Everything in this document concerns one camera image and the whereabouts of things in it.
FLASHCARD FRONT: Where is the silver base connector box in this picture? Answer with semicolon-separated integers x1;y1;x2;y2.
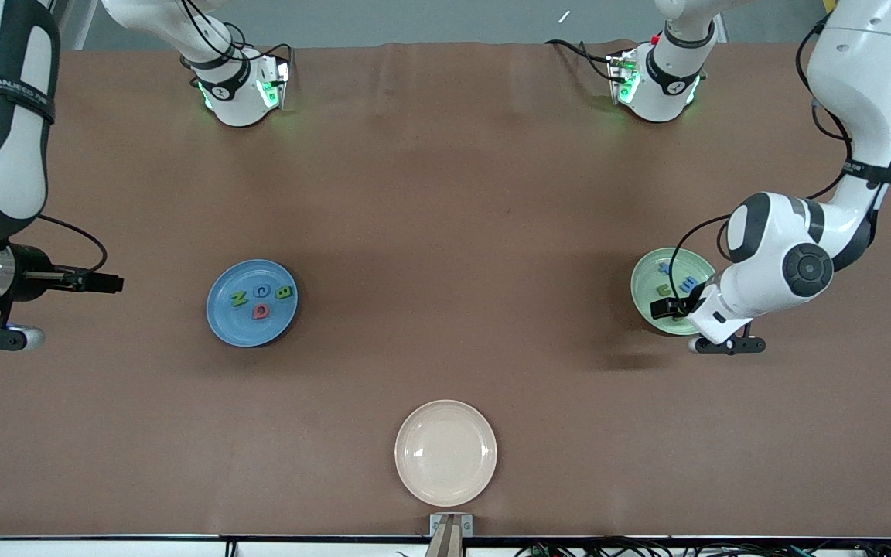
256;53;292;111

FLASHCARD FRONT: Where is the white table edge rail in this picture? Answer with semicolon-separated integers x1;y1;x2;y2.
0;534;891;557

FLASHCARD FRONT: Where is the black right arm base cable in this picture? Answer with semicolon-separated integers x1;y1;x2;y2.
175;0;294;82

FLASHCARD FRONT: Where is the black left arm base cable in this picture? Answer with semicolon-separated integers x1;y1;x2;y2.
544;37;620;82

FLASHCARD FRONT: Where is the black arm base cable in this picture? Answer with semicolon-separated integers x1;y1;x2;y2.
544;37;620;82
175;0;294;82

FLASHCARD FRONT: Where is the light green plate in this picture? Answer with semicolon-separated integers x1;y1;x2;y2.
630;247;725;336

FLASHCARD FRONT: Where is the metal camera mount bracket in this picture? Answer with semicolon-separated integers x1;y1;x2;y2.
426;513;474;557

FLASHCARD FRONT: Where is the blue plate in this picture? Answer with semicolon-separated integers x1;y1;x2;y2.
206;258;300;348

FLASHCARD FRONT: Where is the brown table cover mat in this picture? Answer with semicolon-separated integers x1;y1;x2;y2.
0;40;891;538

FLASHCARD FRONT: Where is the black cable bundle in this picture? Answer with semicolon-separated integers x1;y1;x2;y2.
515;536;891;557

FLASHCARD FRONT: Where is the cream plate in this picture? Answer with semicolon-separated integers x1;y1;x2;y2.
394;399;498;507

